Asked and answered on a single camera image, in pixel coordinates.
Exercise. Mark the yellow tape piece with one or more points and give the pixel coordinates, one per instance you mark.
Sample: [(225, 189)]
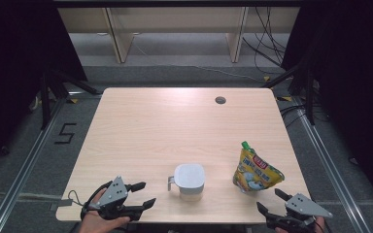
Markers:
[(266, 78), (74, 101), (285, 98)]

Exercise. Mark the yellow spouted seasoning pouch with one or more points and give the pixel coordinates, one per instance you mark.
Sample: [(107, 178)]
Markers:
[(257, 171)]

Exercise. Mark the person's left hand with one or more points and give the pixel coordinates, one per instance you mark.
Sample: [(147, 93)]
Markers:
[(100, 225)]

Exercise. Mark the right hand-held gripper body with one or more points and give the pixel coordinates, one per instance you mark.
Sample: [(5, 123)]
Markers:
[(304, 207)]

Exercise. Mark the aluminium floor rail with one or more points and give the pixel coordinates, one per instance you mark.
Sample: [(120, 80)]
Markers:
[(22, 168), (330, 161)]

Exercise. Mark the black curtain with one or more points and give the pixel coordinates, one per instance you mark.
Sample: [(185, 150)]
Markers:
[(16, 64), (353, 81)]

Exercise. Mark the grey tape piece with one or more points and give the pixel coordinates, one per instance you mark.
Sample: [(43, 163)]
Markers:
[(65, 204)]

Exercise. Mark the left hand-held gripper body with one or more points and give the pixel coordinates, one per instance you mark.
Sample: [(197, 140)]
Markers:
[(113, 194)]

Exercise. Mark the light wooden shelf unit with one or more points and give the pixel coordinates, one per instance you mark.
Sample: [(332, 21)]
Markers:
[(175, 19)]

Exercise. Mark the black metal stand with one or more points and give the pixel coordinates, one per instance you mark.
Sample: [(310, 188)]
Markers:
[(50, 93), (304, 84)]

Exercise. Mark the clear jar with grey lid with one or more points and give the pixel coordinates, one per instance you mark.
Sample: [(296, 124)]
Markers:
[(189, 178)]

